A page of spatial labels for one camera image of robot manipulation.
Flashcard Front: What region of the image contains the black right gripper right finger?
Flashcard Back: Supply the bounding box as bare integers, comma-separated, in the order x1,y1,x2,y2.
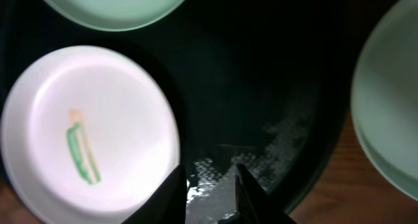
218,163,296,224

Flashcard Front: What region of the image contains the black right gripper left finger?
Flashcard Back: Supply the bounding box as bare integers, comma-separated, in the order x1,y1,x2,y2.
123,165,187,224

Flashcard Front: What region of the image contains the white plate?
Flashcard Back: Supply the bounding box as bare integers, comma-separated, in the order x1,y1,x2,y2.
1,46,180,223

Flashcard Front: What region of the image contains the mint plate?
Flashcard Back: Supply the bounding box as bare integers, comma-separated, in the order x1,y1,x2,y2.
351,0,417,199
43,0,185,32

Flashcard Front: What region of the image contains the black round tray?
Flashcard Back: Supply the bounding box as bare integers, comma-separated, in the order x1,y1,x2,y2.
1,0,397,223

